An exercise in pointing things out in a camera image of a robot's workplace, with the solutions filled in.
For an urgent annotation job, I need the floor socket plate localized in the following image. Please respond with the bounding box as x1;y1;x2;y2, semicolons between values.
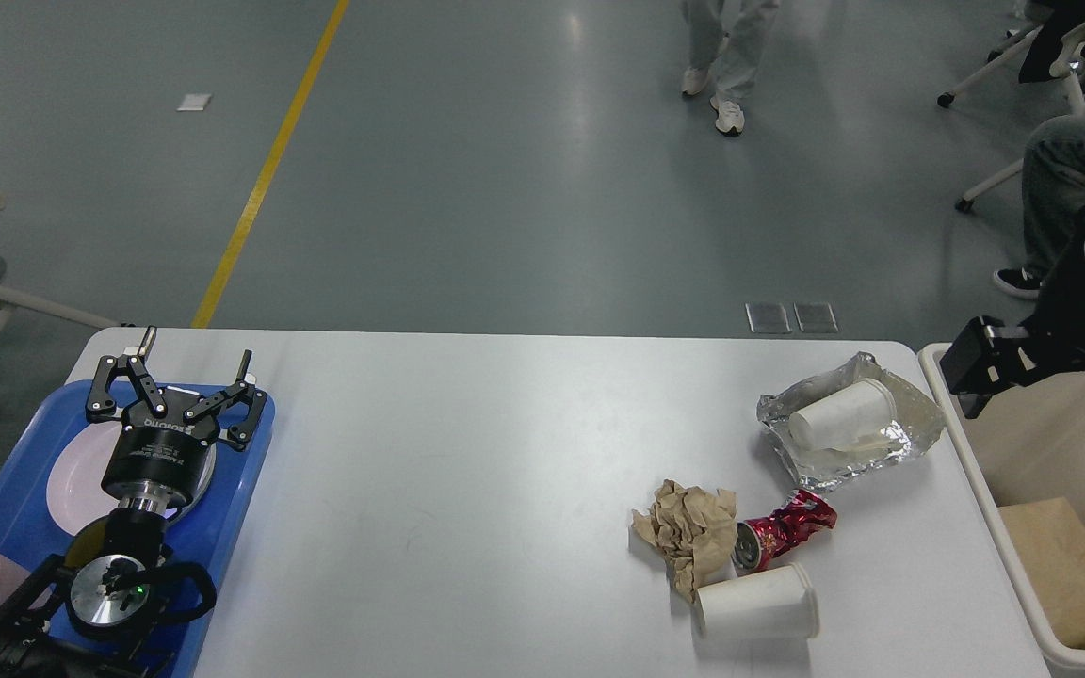
793;303;840;334
745;303;792;334

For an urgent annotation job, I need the right floor socket plate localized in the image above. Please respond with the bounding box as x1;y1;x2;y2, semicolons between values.
793;303;840;334

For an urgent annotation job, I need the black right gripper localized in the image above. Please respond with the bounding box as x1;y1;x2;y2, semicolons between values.
940;240;1085;419

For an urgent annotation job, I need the standing person in black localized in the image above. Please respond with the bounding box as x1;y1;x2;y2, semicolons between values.
679;1;781;137

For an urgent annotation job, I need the brown paper bag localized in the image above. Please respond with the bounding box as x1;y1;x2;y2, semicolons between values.
999;497;1085;649

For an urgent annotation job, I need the white plastic bin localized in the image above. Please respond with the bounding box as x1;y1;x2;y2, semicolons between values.
918;343;1085;677

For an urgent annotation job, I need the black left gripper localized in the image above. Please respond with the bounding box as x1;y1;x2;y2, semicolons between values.
85;327;270;517

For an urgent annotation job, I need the white paper cup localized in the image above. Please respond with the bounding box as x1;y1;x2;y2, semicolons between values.
694;563;819;640

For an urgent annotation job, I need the blue plastic tray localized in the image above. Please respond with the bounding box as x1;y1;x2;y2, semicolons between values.
0;380;275;677

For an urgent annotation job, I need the left floor socket plate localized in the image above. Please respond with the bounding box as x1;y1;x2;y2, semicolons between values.
745;303;792;334

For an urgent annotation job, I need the white office chair right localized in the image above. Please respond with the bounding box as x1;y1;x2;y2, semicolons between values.
936;0;1085;214

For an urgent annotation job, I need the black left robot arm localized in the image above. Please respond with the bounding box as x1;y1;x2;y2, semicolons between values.
0;328;275;677

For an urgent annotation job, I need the dark teal mug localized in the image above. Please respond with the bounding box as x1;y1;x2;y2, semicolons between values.
63;519;109;571

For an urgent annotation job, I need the seated person in jeans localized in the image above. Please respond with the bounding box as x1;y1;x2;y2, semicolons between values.
994;1;1085;300

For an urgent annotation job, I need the pink plate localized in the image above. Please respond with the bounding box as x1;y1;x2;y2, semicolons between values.
46;422;219;532

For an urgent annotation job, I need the aluminium foil tray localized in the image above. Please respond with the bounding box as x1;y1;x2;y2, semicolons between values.
756;351;946;494

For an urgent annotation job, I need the light green plate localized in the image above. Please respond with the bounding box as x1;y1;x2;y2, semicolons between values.
165;456;216;524

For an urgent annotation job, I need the white container in foil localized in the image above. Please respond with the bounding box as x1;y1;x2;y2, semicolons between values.
788;378;897;451

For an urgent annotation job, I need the red snack wrapper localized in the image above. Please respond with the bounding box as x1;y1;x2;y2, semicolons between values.
731;488;838;576

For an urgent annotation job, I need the crumpled brown paper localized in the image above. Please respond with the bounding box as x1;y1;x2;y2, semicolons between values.
631;479;737;605

